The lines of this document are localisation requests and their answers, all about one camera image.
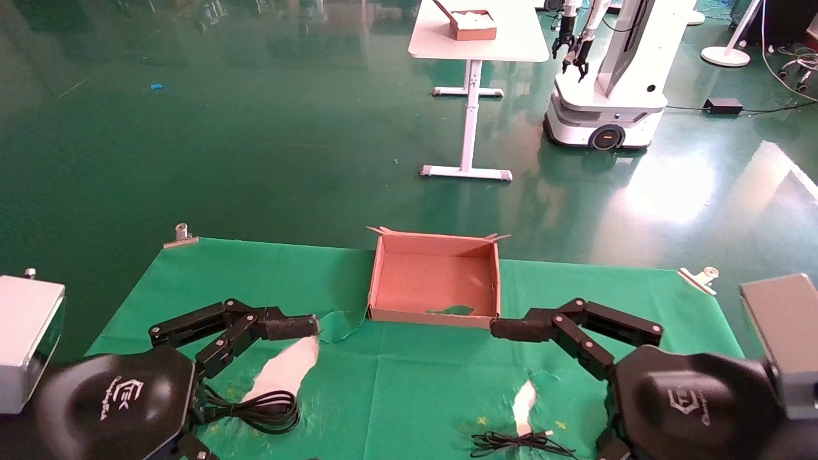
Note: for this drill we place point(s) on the white wheeled robot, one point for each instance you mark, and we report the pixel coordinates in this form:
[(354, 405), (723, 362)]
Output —
[(601, 105)]

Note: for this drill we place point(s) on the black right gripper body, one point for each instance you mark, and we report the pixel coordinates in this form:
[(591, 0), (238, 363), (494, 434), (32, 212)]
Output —
[(696, 409)]

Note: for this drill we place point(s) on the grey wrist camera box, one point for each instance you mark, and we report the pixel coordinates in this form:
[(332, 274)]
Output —
[(25, 332), (786, 332)]

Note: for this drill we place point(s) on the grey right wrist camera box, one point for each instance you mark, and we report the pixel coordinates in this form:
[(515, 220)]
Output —
[(786, 332)]

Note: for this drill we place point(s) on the white items in small box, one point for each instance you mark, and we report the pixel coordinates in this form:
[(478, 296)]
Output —
[(476, 19)]

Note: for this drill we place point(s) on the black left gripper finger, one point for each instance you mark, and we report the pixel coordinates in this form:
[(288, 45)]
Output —
[(287, 326), (195, 450)]

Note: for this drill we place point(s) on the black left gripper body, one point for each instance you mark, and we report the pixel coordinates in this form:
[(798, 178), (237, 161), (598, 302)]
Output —
[(115, 409)]

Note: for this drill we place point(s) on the white robot arm black gripper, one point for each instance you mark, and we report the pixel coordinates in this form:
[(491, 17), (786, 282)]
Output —
[(580, 54), (565, 38)]

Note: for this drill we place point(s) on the white floor stand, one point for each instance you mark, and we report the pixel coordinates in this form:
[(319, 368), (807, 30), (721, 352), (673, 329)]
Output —
[(725, 56)]

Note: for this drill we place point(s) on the open brown cardboard box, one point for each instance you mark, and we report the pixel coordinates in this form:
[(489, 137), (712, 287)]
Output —
[(434, 281)]

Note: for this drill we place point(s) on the green table cloth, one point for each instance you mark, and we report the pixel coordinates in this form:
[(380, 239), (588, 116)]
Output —
[(415, 383)]

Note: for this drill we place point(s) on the small brown cardboard box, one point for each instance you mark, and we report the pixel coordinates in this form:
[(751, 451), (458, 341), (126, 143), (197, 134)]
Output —
[(476, 34)]

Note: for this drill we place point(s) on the silver binder clip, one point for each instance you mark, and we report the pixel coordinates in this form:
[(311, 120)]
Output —
[(696, 279), (182, 239)]

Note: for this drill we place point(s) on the white pedestal table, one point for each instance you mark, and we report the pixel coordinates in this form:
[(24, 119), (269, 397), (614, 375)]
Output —
[(511, 38)]

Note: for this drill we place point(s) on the dark cabinet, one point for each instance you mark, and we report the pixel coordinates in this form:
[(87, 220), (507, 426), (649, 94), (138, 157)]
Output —
[(786, 19)]

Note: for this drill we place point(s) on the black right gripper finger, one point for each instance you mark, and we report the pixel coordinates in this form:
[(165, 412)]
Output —
[(612, 450), (517, 329)]

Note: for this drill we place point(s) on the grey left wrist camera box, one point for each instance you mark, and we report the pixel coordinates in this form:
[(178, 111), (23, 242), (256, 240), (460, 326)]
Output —
[(25, 332)]

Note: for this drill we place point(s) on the office chair wheel base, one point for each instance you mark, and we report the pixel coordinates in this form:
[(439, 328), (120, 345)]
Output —
[(804, 76)]

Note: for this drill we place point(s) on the small round white base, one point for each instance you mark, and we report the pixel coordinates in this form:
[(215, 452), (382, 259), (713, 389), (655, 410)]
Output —
[(695, 18)]

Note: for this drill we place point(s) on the black power adapter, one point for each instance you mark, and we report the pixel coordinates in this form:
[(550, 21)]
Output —
[(723, 106)]

